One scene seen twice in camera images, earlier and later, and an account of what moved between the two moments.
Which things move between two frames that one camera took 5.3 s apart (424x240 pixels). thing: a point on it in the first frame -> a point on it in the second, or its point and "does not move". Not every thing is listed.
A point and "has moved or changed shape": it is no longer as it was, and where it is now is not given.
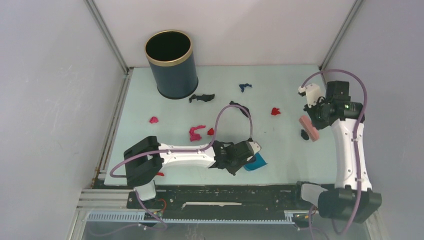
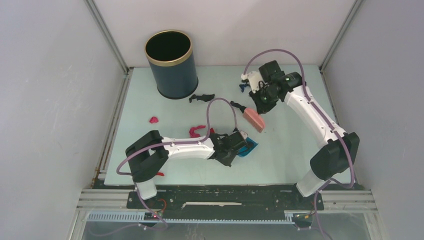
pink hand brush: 312,131 has moved or changed shape
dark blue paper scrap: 243,86 does not move
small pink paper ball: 153,119 does not move
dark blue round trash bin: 170,54 does not move
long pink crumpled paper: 194,136 does not move
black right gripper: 318,125 -> 262,108
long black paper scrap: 245,108 does not move
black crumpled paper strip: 205,98 does not move
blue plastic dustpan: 259,161 has moved or changed shape
